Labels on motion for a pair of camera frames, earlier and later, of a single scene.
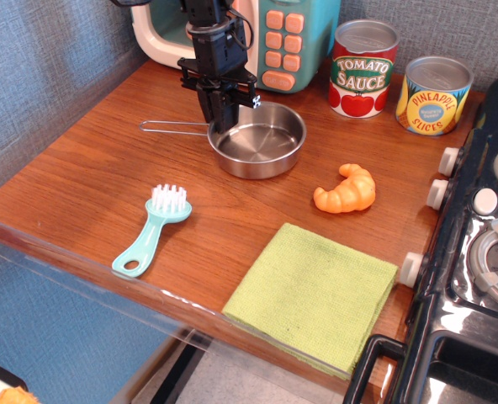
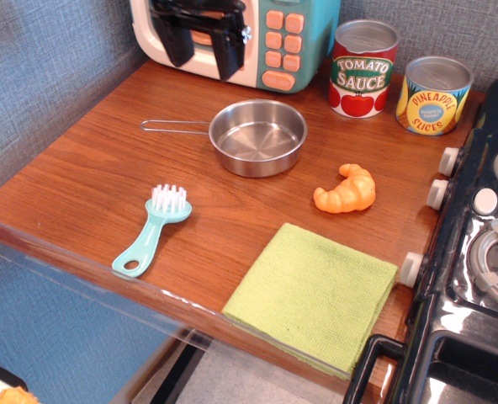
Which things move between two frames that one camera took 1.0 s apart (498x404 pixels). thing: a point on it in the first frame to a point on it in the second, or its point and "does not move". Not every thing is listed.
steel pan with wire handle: (267, 140) does not move
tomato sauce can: (362, 67) does not move
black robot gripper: (220, 62) to (230, 15)
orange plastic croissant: (356, 193) does not move
